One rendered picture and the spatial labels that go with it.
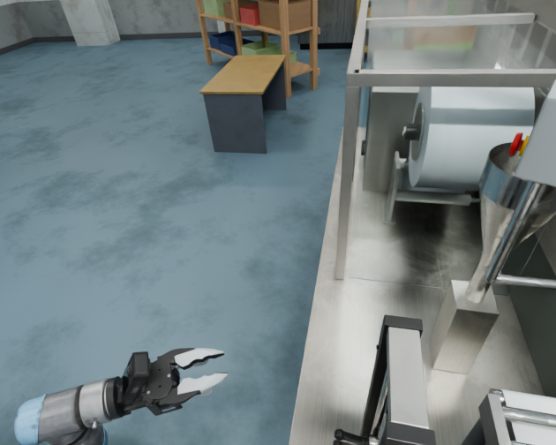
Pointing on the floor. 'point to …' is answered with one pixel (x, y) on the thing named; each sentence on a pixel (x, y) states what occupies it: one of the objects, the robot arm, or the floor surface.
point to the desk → (244, 101)
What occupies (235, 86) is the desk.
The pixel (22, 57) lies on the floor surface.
